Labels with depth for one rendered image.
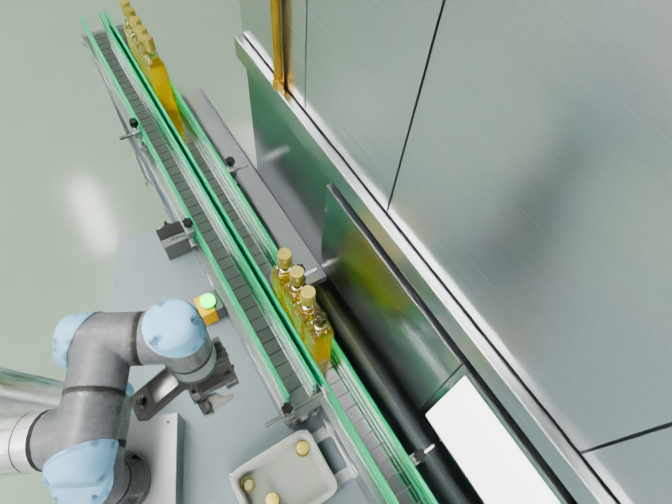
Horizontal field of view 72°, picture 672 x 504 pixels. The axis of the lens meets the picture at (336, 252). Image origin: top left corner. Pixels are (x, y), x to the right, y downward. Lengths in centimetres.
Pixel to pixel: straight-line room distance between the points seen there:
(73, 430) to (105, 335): 12
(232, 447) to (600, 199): 112
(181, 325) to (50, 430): 19
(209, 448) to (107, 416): 75
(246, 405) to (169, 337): 79
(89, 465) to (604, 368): 62
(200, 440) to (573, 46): 123
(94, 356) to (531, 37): 63
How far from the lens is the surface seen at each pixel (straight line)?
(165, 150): 177
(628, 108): 50
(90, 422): 66
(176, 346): 64
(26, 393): 107
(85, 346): 69
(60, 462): 66
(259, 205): 155
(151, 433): 135
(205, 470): 139
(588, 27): 51
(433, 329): 89
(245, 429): 139
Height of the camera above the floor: 211
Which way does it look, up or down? 58 degrees down
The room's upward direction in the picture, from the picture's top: 7 degrees clockwise
